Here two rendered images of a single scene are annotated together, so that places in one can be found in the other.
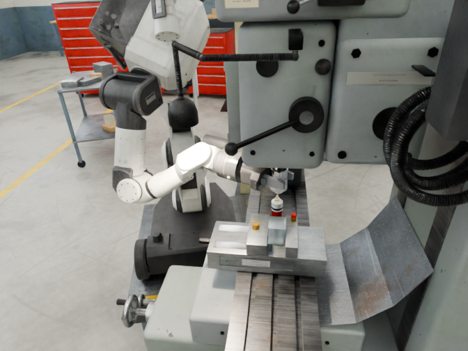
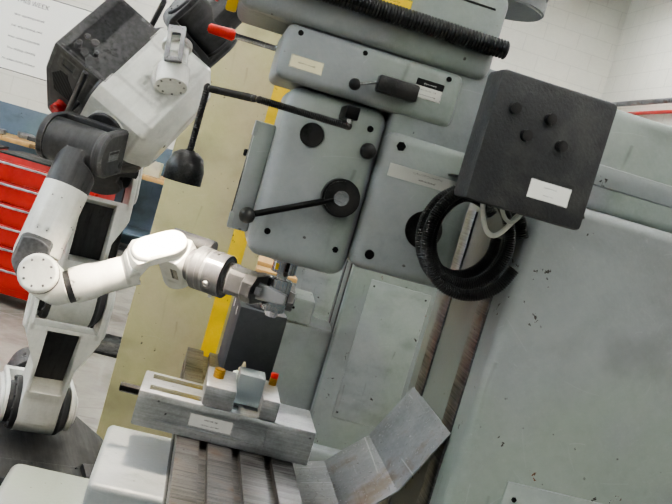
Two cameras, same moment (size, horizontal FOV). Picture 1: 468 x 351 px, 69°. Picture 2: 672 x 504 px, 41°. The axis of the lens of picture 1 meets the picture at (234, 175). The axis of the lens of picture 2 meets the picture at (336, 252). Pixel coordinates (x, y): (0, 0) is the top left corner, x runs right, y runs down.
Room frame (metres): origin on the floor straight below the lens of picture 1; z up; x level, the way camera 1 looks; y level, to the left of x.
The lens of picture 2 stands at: (-0.93, 0.34, 1.50)
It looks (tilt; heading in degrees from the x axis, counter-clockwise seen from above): 5 degrees down; 342
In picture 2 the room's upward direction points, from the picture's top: 16 degrees clockwise
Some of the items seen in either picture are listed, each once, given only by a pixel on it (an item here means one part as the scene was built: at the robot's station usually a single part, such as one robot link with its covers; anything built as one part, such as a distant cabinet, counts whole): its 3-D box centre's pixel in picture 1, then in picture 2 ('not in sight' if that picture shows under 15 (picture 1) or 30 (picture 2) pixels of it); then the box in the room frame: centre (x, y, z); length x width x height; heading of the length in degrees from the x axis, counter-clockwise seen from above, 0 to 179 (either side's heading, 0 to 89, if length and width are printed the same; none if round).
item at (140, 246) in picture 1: (143, 258); not in sight; (1.27, 0.47, 0.50); 0.20 x 0.05 x 0.20; 6
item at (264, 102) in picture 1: (283, 90); (311, 179); (0.77, -0.12, 1.47); 0.21 x 0.19 x 0.32; 171
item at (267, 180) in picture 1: (273, 183); (270, 295); (0.75, -0.10, 1.24); 0.06 x 0.02 x 0.03; 56
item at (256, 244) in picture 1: (258, 233); (219, 387); (0.80, -0.07, 1.02); 0.15 x 0.06 x 0.04; 170
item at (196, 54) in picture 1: (189, 51); (234, 94); (0.70, 0.08, 1.58); 0.17 x 0.01 x 0.01; 25
